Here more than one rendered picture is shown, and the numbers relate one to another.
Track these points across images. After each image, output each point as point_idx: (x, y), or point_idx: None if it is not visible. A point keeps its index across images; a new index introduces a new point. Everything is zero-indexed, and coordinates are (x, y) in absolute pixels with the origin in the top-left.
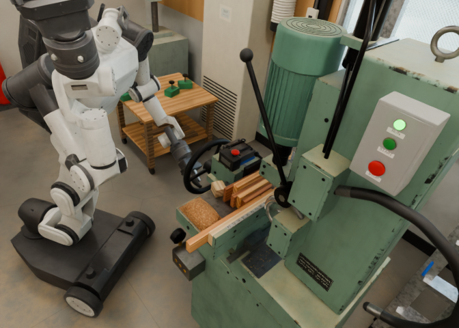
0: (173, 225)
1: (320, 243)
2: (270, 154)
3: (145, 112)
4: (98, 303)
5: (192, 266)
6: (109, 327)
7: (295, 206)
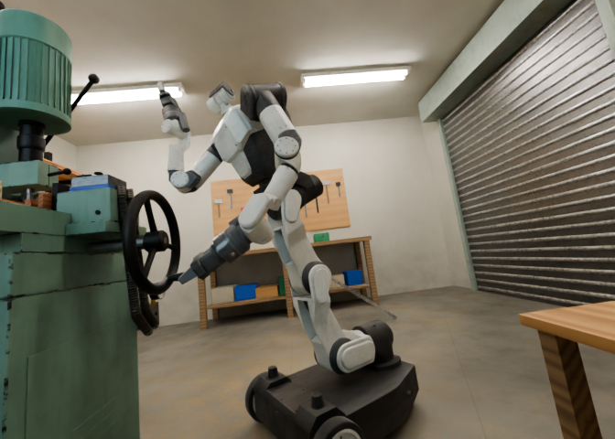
0: None
1: None
2: (46, 163)
3: (589, 313)
4: (248, 393)
5: None
6: (234, 432)
7: None
